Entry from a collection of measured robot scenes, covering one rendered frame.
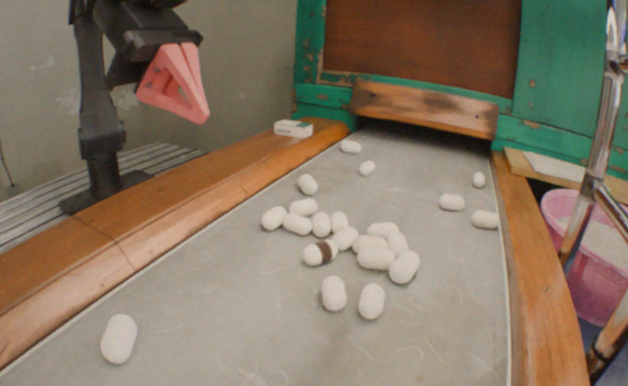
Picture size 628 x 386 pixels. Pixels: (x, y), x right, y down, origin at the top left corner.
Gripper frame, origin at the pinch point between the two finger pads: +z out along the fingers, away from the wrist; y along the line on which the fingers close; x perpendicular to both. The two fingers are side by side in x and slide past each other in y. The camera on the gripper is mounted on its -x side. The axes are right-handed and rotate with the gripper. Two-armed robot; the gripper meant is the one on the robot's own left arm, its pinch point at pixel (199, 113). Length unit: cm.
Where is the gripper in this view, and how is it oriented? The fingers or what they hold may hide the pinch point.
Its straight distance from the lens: 33.1
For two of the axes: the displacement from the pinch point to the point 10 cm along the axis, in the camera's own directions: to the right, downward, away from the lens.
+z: 6.6, 7.5, -0.2
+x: -6.3, 5.7, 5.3
